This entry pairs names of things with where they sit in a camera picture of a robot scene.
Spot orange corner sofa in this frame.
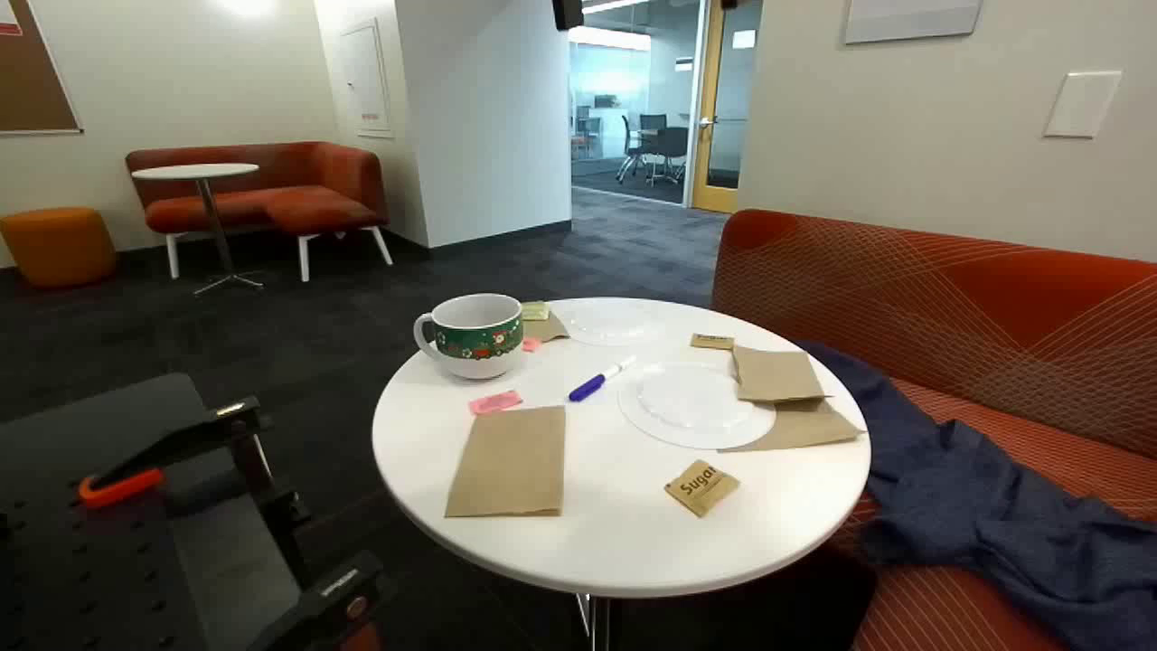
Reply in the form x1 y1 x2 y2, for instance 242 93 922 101
709 206 1157 651

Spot yellow door frame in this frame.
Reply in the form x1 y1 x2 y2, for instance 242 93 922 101
686 0 767 216

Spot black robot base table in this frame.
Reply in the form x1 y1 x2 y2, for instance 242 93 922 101
0 368 401 651

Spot folded brown paper napkin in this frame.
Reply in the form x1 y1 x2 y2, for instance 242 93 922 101
726 345 832 407

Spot brown paper napkin under plate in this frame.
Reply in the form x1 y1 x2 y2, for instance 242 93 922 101
726 393 867 457

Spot blue cap white marker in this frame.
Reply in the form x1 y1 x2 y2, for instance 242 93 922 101
563 353 640 405

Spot white wall plate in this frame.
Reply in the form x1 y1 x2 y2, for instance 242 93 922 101
1043 66 1125 143

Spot dark blue jacket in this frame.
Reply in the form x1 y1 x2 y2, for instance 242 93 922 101
804 345 1157 651

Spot orange bench sofa white legs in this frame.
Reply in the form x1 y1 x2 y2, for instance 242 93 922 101
123 139 398 284

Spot small round pedestal table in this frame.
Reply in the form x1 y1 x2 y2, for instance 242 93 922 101
129 158 267 301

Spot white wall access panel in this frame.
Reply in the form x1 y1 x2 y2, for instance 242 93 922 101
339 14 398 139

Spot grey wall sign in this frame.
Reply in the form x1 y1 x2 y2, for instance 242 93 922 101
839 0 989 52

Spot large white paper plate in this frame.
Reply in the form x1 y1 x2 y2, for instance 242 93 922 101
619 360 780 451

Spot brown printed sugar packet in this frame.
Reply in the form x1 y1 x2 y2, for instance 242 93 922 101
661 457 745 521

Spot black office chair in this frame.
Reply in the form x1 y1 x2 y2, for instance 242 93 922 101
624 111 690 196

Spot black clamp orange handle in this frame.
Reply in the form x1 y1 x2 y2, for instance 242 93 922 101
73 393 319 581

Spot brown napkin under yellow packet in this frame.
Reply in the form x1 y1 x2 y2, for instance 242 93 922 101
519 304 573 348

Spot orange round ottoman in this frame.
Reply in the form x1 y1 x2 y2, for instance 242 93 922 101
0 204 120 294

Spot brown cork board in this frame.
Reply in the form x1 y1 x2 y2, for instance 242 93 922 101
0 0 82 139

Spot round white table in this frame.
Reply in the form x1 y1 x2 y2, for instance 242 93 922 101
370 294 875 651

